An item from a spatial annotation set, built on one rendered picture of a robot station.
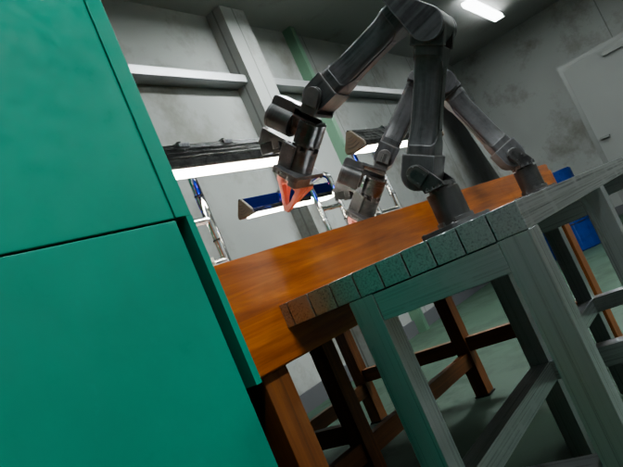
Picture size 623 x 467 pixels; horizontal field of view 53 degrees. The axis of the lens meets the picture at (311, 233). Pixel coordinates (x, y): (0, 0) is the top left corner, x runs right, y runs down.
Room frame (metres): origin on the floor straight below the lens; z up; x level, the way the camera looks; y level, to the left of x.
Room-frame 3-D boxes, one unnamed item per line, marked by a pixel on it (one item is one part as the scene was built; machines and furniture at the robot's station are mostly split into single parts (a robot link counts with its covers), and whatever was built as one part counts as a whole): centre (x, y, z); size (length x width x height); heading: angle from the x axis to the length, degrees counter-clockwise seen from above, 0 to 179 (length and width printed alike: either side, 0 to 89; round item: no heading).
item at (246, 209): (2.60, 0.02, 1.08); 0.62 x 0.08 x 0.07; 143
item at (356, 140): (2.26, -0.43, 1.08); 0.62 x 0.08 x 0.07; 143
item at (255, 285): (1.67, -0.32, 0.67); 1.81 x 0.12 x 0.19; 143
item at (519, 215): (1.54, -0.21, 0.65); 1.20 x 0.90 x 0.04; 146
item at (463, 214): (1.15, -0.25, 0.71); 0.20 x 0.07 x 0.08; 146
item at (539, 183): (1.65, -0.59, 0.71); 0.20 x 0.07 x 0.08; 146
